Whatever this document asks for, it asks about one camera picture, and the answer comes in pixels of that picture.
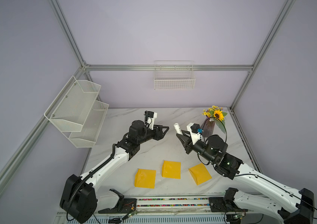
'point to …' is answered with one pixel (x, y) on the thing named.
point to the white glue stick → (177, 129)
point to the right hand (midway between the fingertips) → (180, 133)
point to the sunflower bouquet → (215, 113)
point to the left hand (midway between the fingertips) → (165, 128)
